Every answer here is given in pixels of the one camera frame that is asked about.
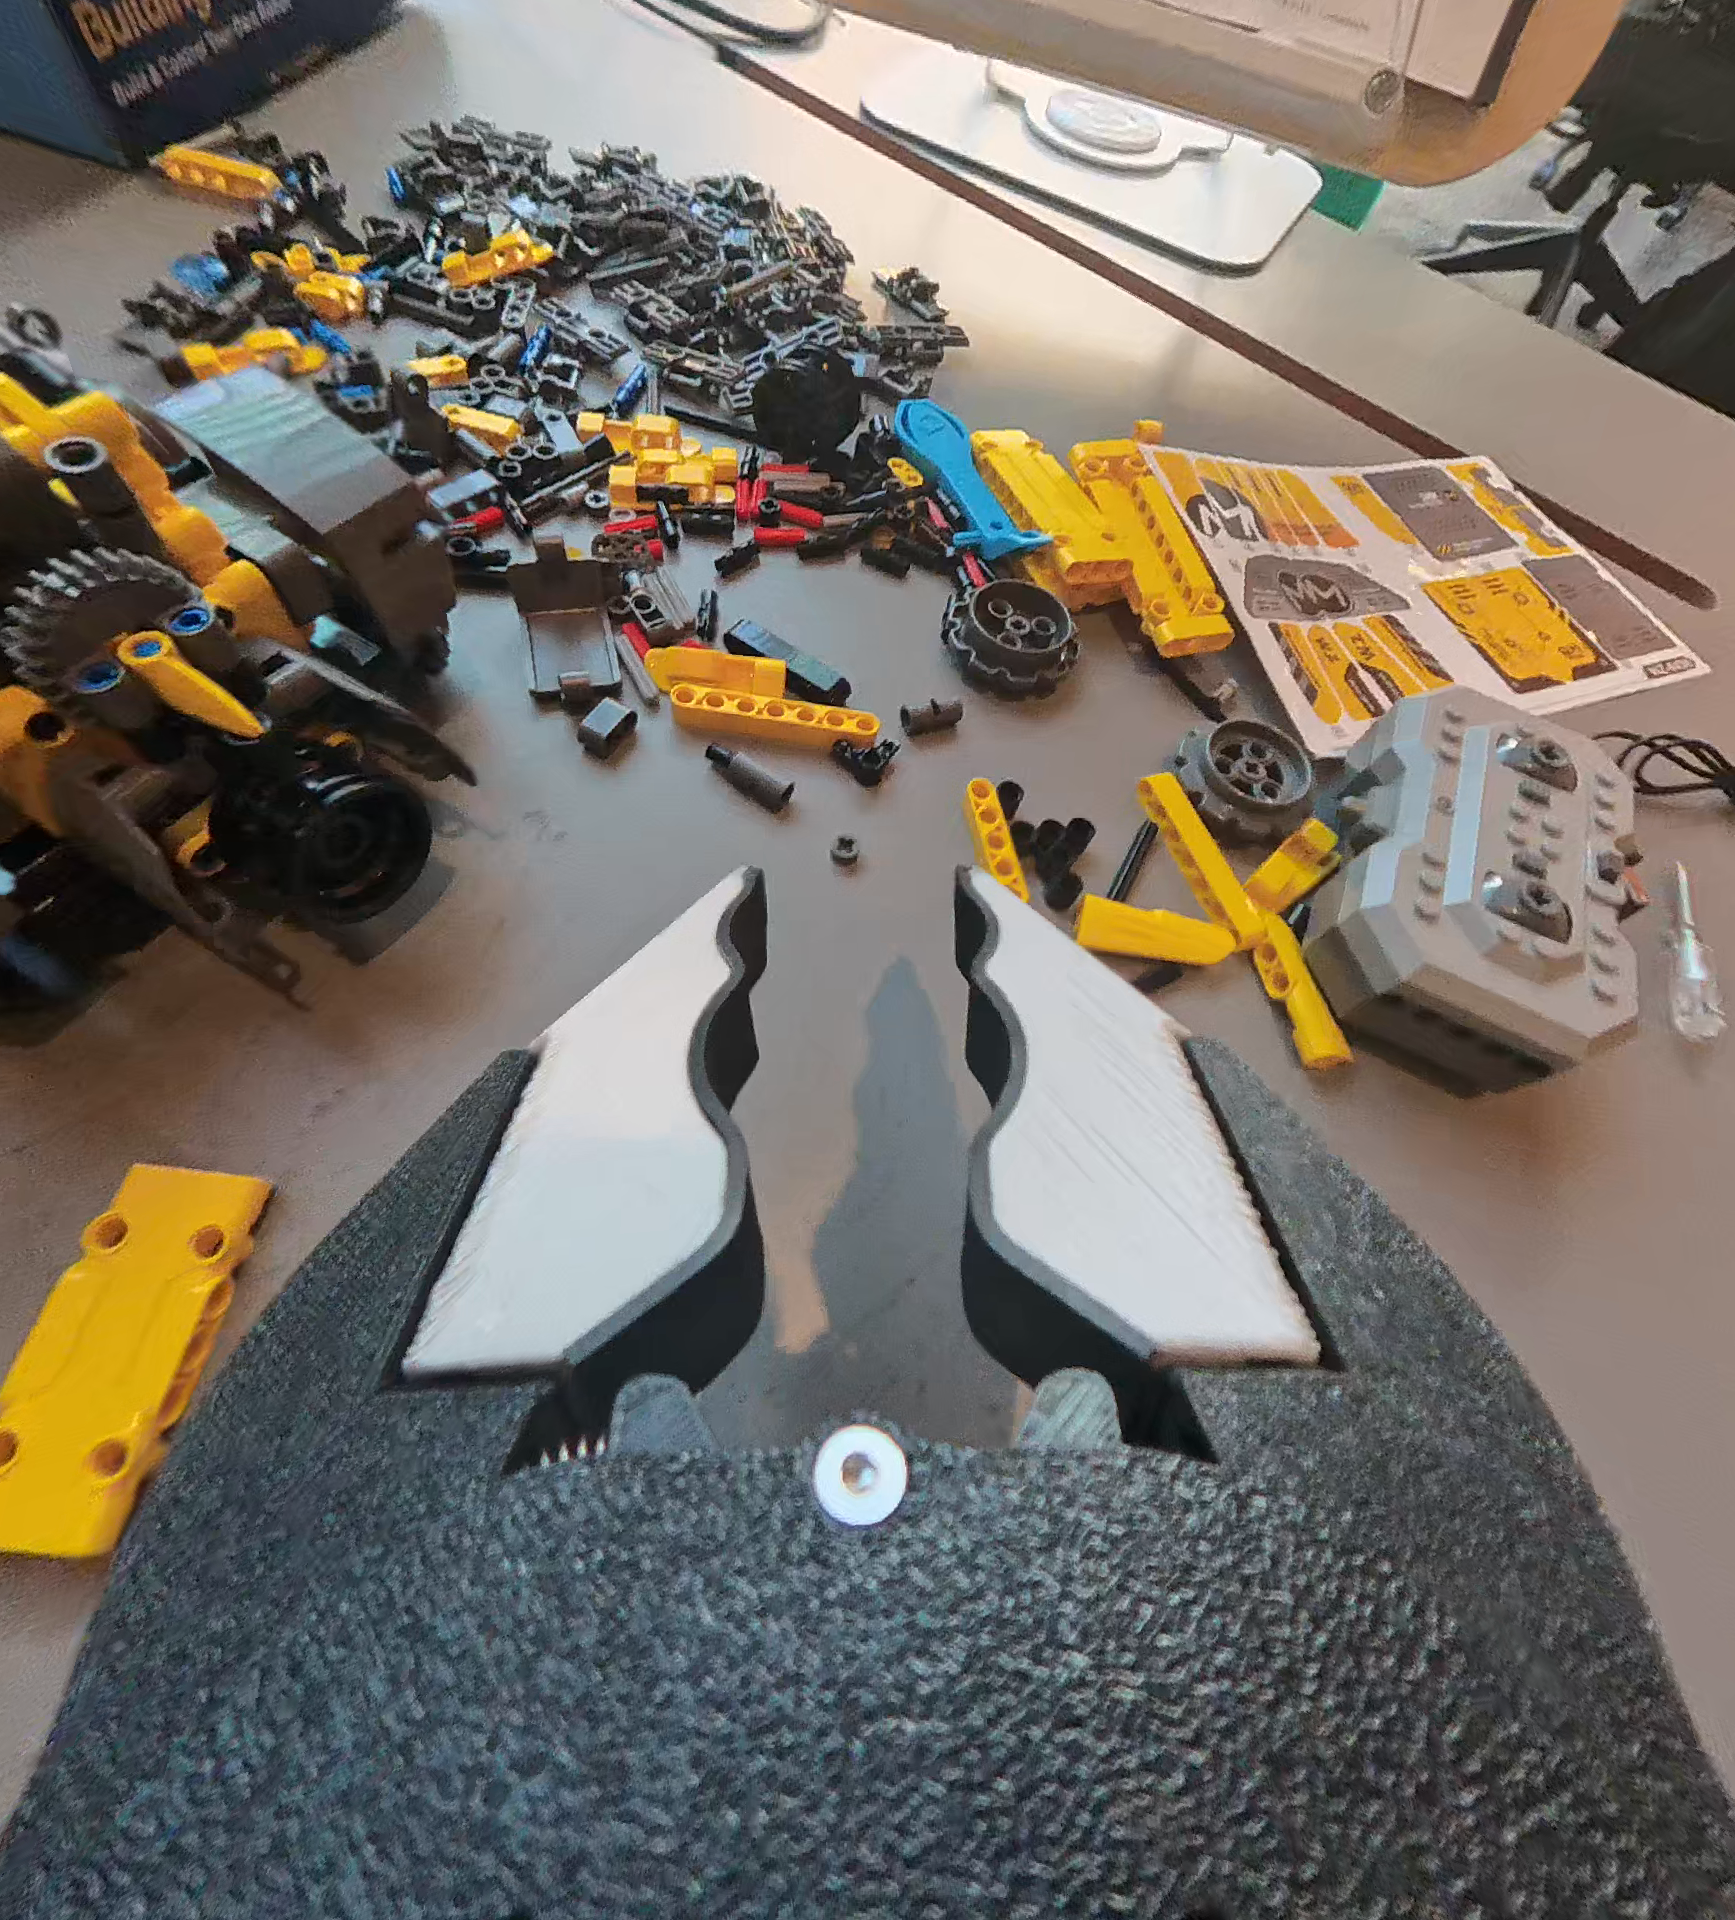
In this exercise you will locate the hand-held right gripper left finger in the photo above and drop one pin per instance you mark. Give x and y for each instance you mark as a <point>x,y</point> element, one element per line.
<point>598,1170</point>

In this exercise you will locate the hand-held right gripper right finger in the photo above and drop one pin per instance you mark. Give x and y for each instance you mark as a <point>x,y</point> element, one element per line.
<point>1121,1170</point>

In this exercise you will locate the yellow holed panel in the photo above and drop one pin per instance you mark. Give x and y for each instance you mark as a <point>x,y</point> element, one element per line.
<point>102,1350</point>

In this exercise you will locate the pile of mixed small bricks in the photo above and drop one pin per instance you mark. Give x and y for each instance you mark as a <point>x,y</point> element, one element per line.
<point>658,450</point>

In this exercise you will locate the grey oval link piece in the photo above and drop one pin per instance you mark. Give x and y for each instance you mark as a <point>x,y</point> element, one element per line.
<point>604,724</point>

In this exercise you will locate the yellow wedge panel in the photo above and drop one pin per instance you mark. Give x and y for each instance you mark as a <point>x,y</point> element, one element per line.
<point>1151,931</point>

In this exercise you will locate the yellow tube beam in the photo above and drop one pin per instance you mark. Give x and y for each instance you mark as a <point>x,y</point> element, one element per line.
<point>1295,990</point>

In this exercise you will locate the black axle rod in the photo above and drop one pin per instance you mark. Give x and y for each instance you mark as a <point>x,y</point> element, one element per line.
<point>1129,871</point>

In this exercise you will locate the cluster of black pins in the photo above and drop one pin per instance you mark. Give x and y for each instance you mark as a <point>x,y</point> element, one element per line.
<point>1053,854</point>

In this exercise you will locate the long yellow holed beam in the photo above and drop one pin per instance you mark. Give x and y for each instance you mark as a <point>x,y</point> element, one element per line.
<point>1197,840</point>

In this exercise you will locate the yellow curved panel piece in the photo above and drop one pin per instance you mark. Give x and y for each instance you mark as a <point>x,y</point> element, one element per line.
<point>1295,863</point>

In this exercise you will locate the short yellow holed beam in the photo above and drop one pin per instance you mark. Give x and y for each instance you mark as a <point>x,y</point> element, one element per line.
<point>993,825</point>

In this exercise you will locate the grey battery box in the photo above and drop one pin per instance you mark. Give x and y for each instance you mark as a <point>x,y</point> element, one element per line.
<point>1467,931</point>

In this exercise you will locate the dark grey axle connector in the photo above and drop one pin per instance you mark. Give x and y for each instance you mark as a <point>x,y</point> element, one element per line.
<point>748,776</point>

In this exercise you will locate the black angled connector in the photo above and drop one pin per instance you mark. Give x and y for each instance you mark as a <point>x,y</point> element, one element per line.
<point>867,759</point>

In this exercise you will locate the yellow seven-hole beam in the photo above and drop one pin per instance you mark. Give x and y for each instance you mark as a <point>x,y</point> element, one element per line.
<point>769,712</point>

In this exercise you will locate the dark grey pin connector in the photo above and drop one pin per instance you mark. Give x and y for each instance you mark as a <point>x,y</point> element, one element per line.
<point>931,717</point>

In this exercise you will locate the grey axle rod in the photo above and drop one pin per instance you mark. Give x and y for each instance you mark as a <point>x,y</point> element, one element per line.
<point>640,668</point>

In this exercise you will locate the short yellow panel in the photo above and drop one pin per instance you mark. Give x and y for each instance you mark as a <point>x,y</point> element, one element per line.
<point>702,668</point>

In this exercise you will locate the dark grey toothed hub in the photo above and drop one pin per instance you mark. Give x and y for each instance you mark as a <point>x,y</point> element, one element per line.
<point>1009,638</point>

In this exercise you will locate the black rectangular brick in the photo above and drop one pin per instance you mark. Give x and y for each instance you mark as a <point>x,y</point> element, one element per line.
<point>791,661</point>

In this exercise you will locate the dark grey curved panel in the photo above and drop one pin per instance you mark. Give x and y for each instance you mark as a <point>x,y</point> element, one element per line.
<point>568,615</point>

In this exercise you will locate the long yellow beam assembly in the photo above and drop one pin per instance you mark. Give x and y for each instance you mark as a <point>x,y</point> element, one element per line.
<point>1159,554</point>

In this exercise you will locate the long yellow curved panel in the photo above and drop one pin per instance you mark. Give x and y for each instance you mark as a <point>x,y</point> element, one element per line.
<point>1023,473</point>

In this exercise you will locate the yellow sticker sheet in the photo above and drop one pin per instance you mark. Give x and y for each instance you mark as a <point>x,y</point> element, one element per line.
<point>1481,524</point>

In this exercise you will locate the blue brick separator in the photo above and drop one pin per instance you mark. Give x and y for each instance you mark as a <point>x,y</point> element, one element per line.
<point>941,450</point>

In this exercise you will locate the yellow grey brick vehicle model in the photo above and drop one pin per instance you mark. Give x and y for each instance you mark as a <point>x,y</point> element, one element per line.
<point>86,630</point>

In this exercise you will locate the black round wheel piece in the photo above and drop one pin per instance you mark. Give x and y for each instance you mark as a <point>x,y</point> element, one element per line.
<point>807,398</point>

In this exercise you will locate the white stand base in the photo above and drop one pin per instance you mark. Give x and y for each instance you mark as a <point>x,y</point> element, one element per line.
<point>1227,211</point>

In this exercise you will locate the blue cardboard box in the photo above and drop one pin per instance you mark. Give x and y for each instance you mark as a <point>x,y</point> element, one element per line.
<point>56,75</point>

